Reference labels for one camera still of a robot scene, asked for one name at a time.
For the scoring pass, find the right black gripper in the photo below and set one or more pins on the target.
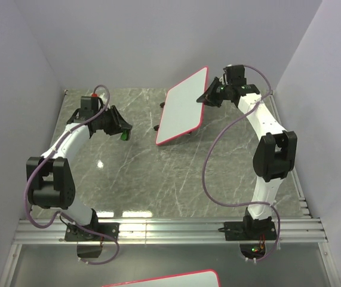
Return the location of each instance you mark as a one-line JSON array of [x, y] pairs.
[[208, 97]]

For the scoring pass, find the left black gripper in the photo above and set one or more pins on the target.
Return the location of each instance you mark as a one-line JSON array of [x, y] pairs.
[[119, 124]]

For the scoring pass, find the green whiteboard eraser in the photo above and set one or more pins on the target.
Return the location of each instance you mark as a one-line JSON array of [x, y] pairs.
[[125, 136]]

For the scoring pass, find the pink framed whiteboard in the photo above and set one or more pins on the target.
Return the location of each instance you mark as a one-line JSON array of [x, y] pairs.
[[195, 278], [181, 113]]

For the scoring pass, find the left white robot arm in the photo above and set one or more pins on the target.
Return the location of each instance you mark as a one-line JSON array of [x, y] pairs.
[[50, 184]]

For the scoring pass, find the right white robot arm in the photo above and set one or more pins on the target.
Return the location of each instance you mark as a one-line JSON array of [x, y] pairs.
[[275, 153]]

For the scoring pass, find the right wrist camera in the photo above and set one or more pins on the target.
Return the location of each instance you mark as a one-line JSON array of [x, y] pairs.
[[234, 75]]

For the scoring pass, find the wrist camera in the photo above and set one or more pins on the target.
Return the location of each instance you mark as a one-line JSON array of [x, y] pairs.
[[89, 106], [234, 75]]

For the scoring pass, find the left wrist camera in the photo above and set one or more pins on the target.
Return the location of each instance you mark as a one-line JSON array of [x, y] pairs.
[[89, 106]]

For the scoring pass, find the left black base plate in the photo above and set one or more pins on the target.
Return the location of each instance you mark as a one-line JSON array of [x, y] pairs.
[[75, 234]]

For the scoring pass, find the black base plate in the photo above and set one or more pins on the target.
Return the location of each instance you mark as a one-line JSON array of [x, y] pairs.
[[236, 231], [75, 234]]

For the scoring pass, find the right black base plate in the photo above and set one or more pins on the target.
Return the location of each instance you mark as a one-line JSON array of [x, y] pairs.
[[236, 231]]

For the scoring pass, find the aluminium mounting rail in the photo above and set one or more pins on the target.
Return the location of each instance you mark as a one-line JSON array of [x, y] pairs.
[[151, 231]]

